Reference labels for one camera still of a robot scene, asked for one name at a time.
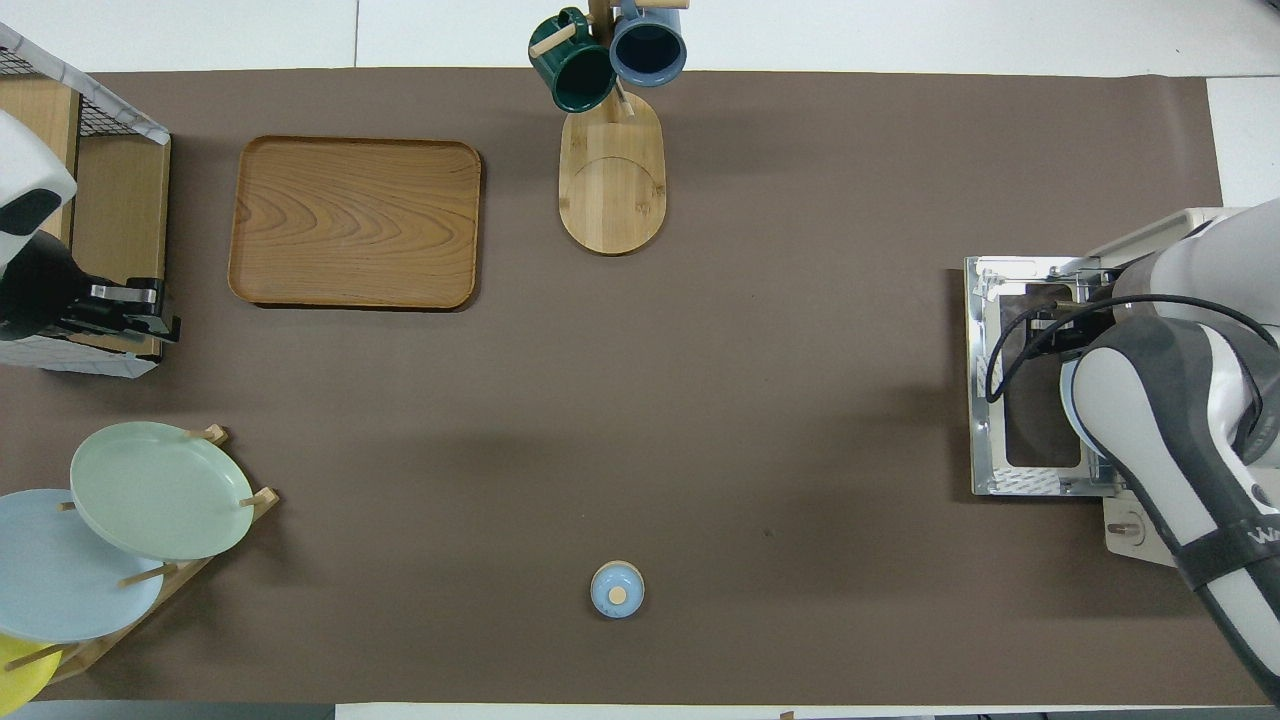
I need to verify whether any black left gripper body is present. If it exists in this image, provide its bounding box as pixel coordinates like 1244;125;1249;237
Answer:
0;232;167;343

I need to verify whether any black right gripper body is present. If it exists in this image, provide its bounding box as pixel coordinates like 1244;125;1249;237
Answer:
1072;285;1127;358

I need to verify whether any light blue plate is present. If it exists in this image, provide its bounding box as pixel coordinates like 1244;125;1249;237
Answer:
0;489;166;644
1058;355;1101;461

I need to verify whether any beige toaster oven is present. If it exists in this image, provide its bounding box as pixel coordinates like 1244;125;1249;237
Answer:
1085;208;1251;569

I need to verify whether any wooden step shelf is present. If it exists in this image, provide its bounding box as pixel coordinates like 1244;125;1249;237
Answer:
0;78;171;359

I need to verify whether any pale green plate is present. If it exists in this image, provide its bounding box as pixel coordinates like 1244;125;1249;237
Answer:
70;421;255;561

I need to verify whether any wooden serving tray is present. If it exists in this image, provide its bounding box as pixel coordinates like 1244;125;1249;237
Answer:
228;135;483;311

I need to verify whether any wooden dish rack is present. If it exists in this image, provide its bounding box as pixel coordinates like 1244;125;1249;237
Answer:
0;425;280;686

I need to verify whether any brown table mat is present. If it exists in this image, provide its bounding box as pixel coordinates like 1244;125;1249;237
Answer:
0;67;1273;707

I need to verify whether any yellow plate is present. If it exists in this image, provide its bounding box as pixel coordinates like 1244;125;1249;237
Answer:
0;633;63;718

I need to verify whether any wooden mug tree stand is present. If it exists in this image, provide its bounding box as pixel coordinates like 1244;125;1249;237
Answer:
530;0;689;256

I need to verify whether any dark green mug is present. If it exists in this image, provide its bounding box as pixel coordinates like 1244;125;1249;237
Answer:
528;8;618;114

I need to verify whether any blue mug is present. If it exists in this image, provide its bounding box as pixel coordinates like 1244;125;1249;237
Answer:
609;0;688;87

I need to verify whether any small blue lid wooden knob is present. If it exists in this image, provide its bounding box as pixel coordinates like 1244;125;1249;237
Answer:
590;561;646;620

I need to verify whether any wire basket with cloth rim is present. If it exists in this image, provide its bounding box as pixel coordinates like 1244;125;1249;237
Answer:
0;22;173;379

